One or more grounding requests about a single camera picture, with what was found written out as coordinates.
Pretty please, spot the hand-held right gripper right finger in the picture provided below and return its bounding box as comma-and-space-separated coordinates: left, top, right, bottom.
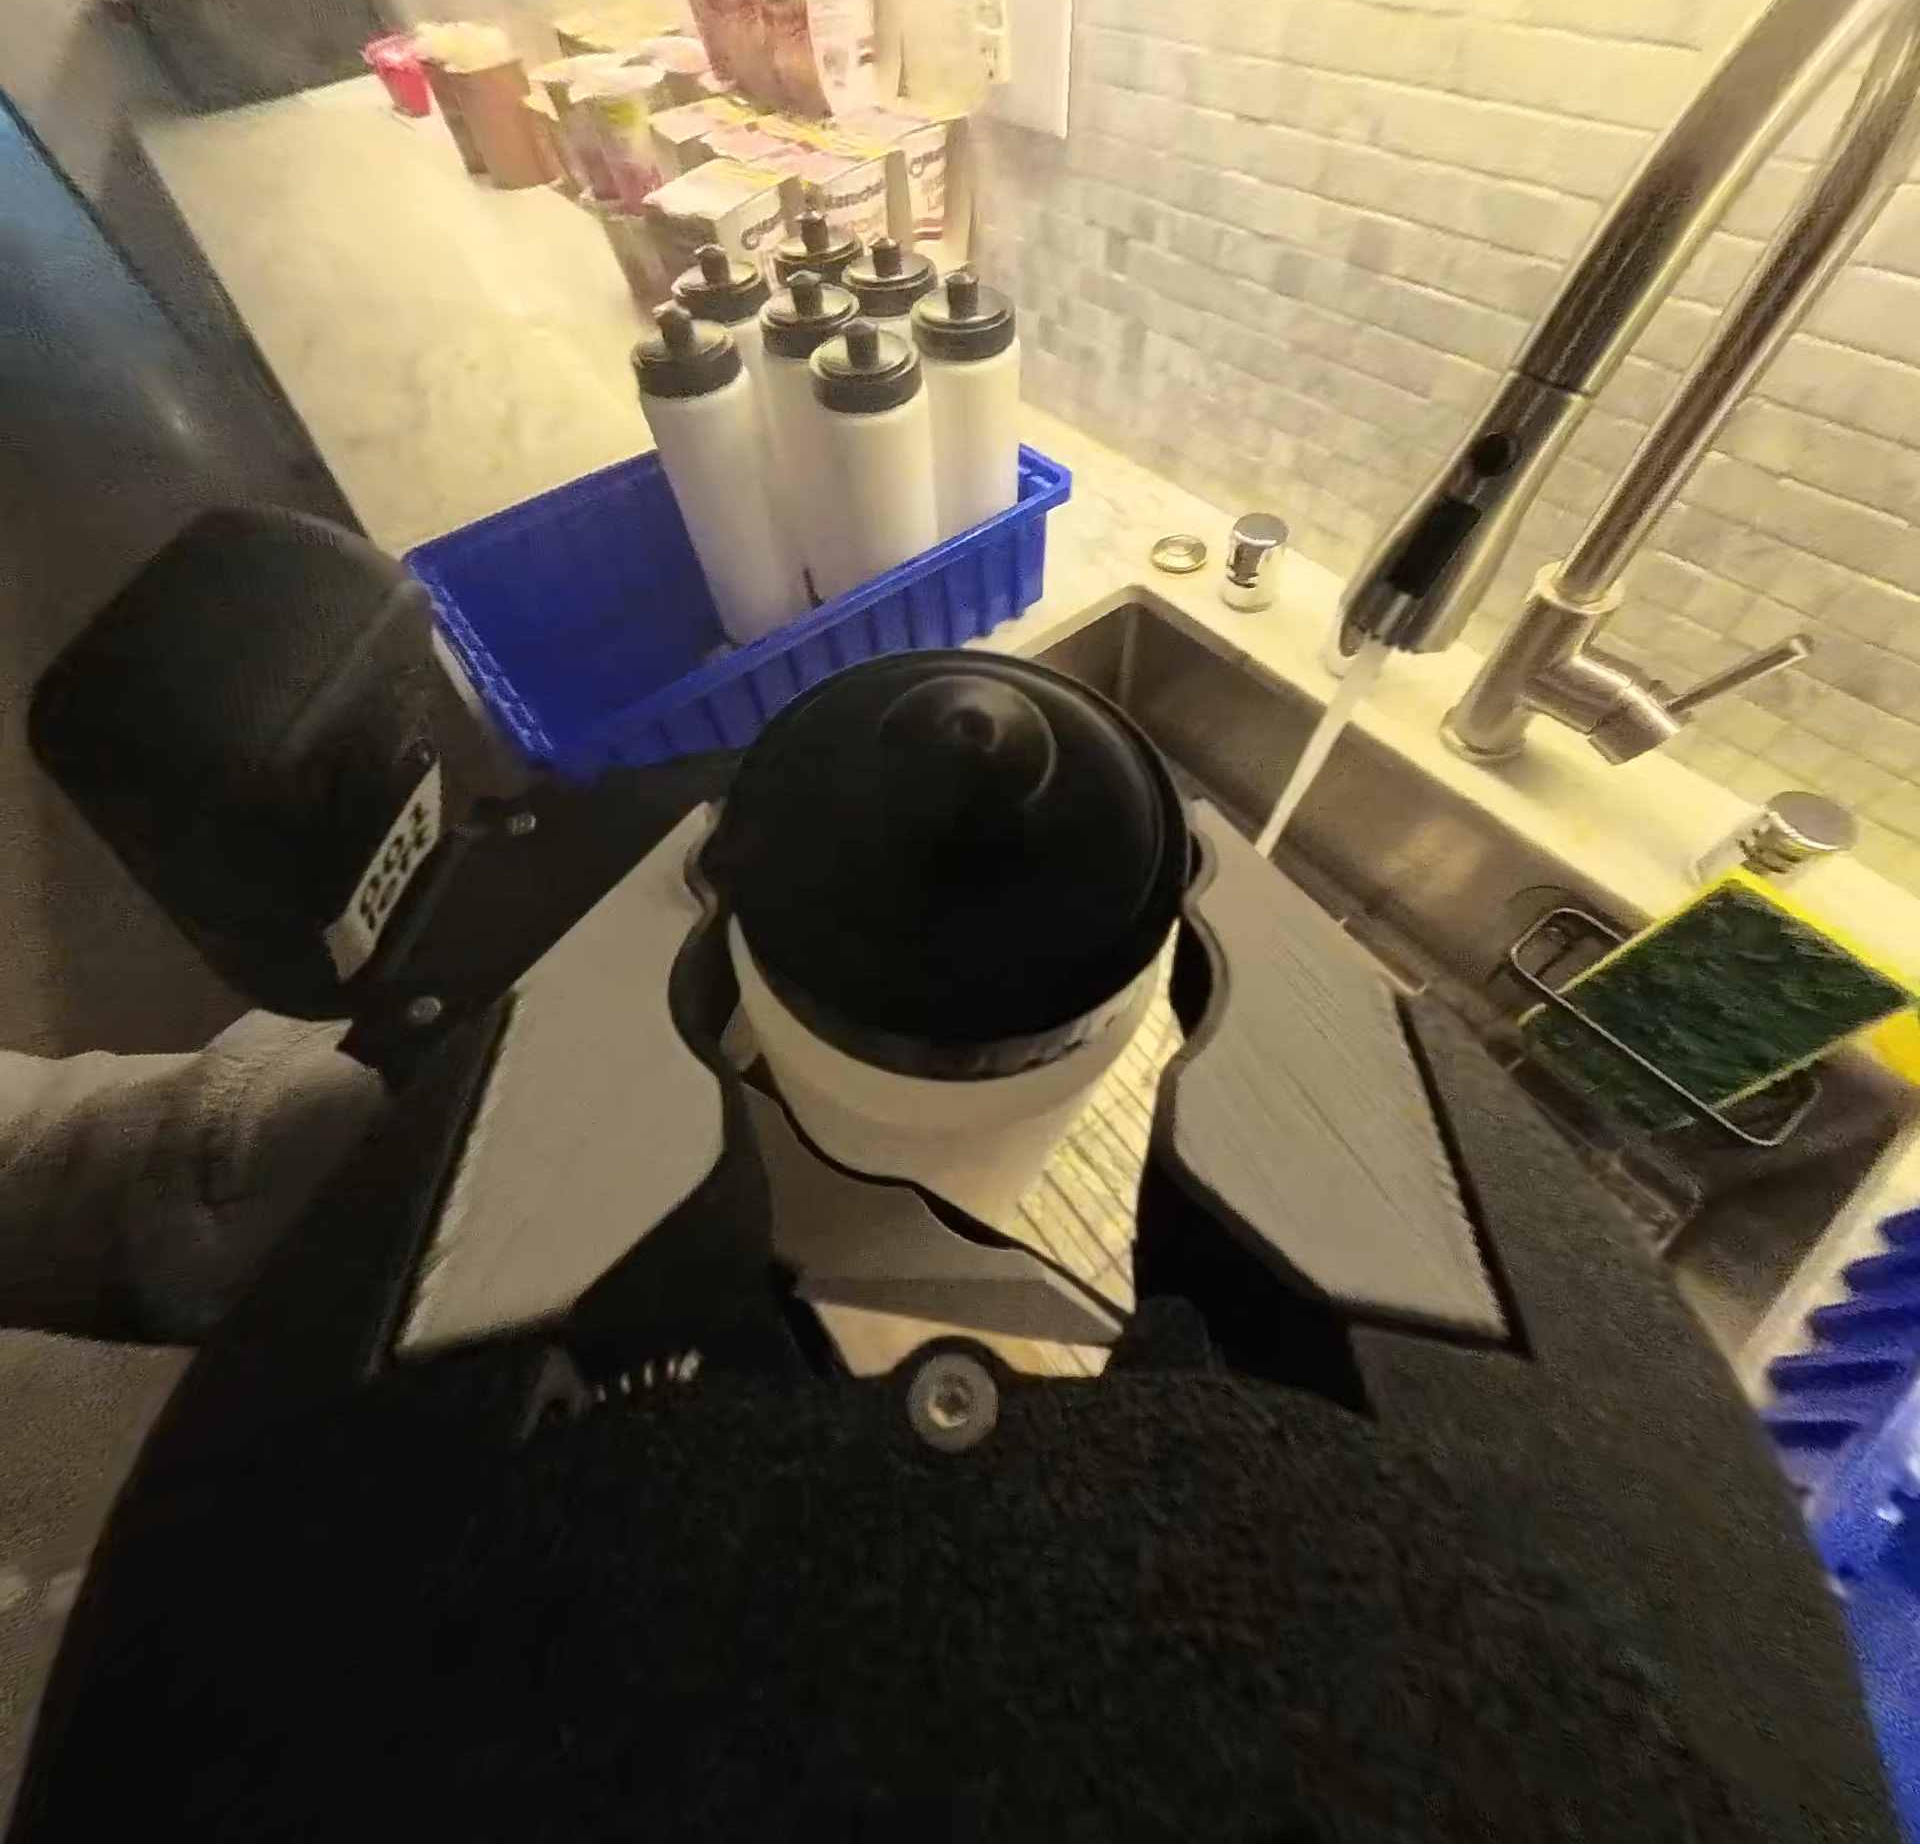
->
1158, 806, 1518, 1347

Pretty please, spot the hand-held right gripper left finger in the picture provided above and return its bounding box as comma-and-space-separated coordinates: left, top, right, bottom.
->
393, 806, 743, 1357

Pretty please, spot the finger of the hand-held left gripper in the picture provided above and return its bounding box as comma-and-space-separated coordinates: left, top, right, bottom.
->
757, 1109, 1128, 1378

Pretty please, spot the blue plastic bin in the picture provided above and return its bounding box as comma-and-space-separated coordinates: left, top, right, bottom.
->
406, 441, 1074, 781
1758, 1206, 1920, 1844

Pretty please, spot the white squeeze bottle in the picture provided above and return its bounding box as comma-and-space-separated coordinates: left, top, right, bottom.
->
696, 652, 1202, 1232

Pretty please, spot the cluster of white bottles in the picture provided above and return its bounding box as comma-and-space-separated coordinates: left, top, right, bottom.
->
630, 209, 1024, 647

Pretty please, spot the white marble desk countertop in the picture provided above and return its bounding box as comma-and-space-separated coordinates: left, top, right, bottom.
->
127, 75, 1920, 1367

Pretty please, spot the yellow green sponge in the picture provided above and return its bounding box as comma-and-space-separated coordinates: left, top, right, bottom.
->
1521, 874, 1920, 1127

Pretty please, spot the steel kitchen faucet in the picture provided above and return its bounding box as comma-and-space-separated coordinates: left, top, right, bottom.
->
1336, 0, 1920, 767

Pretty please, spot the chrome counter cap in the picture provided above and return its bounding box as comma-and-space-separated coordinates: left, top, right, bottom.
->
1217, 512, 1292, 613
1695, 791, 1863, 886

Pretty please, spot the pile of instant noodle cups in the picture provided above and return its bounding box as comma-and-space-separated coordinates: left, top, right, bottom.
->
526, 0, 968, 301

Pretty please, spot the wire sink grid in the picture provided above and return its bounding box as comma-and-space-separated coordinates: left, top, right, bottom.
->
1021, 1005, 1187, 1312

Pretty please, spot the wire sponge holder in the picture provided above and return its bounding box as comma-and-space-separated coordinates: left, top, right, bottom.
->
1504, 905, 1823, 1148

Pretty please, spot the white wall outlet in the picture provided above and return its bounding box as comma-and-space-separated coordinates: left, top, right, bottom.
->
960, 0, 1075, 139

